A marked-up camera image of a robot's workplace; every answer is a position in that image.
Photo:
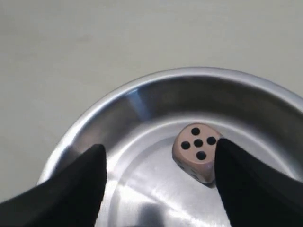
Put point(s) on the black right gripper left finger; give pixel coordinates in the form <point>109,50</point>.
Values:
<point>71,198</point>

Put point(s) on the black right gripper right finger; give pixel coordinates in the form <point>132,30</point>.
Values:
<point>253,193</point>

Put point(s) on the beige wooden die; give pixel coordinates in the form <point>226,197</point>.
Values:
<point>194,149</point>

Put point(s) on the round stainless steel bowl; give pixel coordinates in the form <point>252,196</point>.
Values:
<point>138,122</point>

